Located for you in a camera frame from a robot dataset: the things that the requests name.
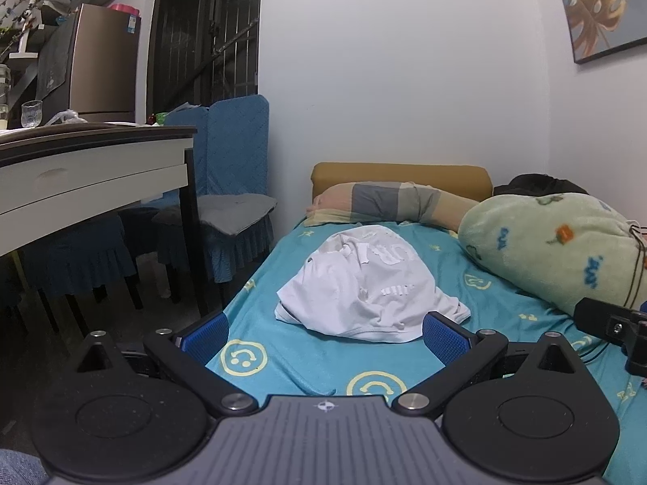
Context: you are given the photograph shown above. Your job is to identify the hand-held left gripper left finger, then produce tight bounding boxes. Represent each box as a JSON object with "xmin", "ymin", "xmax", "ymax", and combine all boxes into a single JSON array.
[{"xmin": 76, "ymin": 312, "xmax": 258, "ymax": 418}]

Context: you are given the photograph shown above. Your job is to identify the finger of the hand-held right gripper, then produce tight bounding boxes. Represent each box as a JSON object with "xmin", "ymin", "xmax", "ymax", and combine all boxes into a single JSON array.
[{"xmin": 573, "ymin": 297, "xmax": 647, "ymax": 377}]

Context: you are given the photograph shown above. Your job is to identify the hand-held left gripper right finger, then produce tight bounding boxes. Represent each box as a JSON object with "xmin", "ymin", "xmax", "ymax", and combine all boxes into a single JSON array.
[{"xmin": 391, "ymin": 312, "xmax": 574, "ymax": 418}]

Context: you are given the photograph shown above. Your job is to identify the white t-shirt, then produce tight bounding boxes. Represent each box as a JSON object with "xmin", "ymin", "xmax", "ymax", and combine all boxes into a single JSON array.
[{"xmin": 274, "ymin": 224, "xmax": 472, "ymax": 345}]

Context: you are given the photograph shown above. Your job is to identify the green printed blanket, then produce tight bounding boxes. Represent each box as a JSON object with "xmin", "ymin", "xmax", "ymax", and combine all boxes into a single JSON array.
[{"xmin": 457, "ymin": 193, "xmax": 647, "ymax": 319}]

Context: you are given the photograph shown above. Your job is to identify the bed with teal smiley sheet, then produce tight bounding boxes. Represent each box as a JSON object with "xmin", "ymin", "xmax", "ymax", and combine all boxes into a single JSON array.
[{"xmin": 205, "ymin": 219, "xmax": 647, "ymax": 485}]

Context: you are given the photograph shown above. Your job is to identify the grey seat cushion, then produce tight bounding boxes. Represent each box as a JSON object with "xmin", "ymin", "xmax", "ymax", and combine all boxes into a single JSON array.
[{"xmin": 153, "ymin": 192, "xmax": 279, "ymax": 236}]

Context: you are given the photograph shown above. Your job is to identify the dark cloth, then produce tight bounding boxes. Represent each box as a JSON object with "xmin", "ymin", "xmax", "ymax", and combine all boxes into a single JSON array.
[{"xmin": 493, "ymin": 173, "xmax": 590, "ymax": 198}]

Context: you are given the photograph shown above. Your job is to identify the plaid pillow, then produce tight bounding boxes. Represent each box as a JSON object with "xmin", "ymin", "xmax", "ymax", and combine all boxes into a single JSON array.
[{"xmin": 304, "ymin": 180, "xmax": 486, "ymax": 236}]

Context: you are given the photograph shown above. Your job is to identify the blue covered chair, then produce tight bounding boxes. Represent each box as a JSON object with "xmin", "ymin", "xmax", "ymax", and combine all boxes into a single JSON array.
[
  {"xmin": 154, "ymin": 93, "xmax": 279, "ymax": 304},
  {"xmin": 17, "ymin": 212, "xmax": 145, "ymax": 342}
]

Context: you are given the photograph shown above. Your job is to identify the mustard headboard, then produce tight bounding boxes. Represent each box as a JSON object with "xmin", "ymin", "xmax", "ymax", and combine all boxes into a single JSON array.
[{"xmin": 310, "ymin": 162, "xmax": 493, "ymax": 202}]

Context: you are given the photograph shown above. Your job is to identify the white table with black legs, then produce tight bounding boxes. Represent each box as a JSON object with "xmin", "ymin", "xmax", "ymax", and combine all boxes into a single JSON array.
[{"xmin": 0, "ymin": 122, "xmax": 210, "ymax": 316}]

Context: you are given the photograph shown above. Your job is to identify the person's jeans leg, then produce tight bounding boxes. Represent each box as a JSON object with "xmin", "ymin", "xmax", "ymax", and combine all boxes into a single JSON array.
[{"xmin": 0, "ymin": 449, "xmax": 47, "ymax": 485}]

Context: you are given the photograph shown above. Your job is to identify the clear plastic bag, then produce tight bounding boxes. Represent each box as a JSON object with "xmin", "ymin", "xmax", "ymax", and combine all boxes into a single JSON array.
[{"xmin": 48, "ymin": 110, "xmax": 88, "ymax": 126}]

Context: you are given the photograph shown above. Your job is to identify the glass cup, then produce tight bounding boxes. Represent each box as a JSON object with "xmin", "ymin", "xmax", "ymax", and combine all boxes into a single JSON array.
[{"xmin": 21, "ymin": 100, "xmax": 44, "ymax": 129}]

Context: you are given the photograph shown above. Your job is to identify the brown fridge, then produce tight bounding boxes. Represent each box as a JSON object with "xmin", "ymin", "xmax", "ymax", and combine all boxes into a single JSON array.
[{"xmin": 38, "ymin": 3, "xmax": 143, "ymax": 124}]

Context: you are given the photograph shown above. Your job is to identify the dark barred door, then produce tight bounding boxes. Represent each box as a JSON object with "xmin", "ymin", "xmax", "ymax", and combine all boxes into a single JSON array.
[{"xmin": 146, "ymin": 0, "xmax": 264, "ymax": 118}]

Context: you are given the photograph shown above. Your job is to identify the clear bottle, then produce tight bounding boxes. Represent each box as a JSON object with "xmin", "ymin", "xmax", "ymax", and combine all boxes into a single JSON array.
[{"xmin": 0, "ymin": 65, "xmax": 12, "ymax": 130}]

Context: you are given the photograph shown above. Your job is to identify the white shelf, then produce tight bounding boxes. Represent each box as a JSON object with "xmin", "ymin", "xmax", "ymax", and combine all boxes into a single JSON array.
[{"xmin": 0, "ymin": 0, "xmax": 122, "ymax": 61}]

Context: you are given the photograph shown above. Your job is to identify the leaf wall picture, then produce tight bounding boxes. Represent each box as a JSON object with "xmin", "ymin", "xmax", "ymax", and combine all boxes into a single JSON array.
[{"xmin": 550, "ymin": 0, "xmax": 647, "ymax": 65}]

